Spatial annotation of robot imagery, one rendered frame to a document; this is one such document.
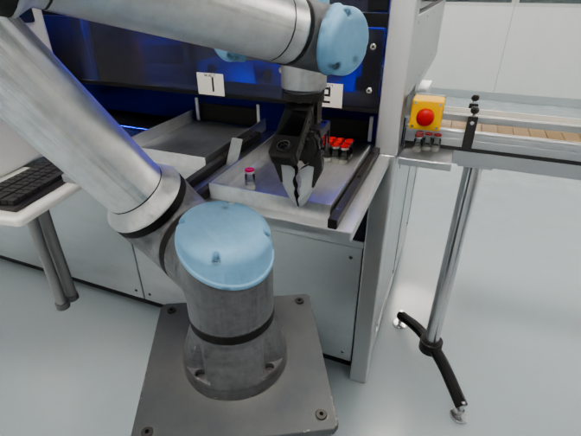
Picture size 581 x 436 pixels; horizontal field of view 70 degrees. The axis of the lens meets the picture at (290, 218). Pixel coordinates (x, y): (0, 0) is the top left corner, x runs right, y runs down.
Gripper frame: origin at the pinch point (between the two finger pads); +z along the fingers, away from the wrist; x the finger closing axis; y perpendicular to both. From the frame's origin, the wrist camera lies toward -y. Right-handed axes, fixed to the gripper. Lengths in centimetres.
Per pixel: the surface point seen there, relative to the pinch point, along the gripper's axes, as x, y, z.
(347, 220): -9.1, 2.9, 3.6
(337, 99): 3.9, 38.5, -9.6
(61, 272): 101, 19, 59
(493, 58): -56, 499, 43
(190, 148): 39.9, 24.1, 3.3
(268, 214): 5.9, -0.5, 3.6
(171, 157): 37.4, 12.7, 1.2
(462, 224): -33, 53, 27
